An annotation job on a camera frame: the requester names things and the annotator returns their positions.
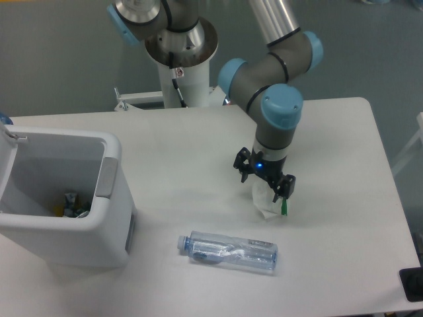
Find blue object at left edge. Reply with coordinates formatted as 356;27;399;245
0;112;13;125

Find white trash can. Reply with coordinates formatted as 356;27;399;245
1;125;136;267

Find white frame at right edge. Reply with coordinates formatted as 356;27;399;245
391;112;422;177

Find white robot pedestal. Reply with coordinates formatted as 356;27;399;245
113;16;232;112

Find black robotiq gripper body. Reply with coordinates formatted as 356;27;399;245
249;150;286;189

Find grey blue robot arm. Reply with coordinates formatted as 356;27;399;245
107;1;323;199

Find black device at table edge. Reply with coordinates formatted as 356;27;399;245
399;267;422;302

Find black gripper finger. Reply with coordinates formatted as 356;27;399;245
272;174;296;203
233;147;253;183

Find black cable on pedestal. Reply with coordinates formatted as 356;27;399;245
167;51;189;109

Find clear plastic water bottle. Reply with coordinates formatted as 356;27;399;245
177;231;278;271

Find white green wrapper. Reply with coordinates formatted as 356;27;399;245
252;178;289;221

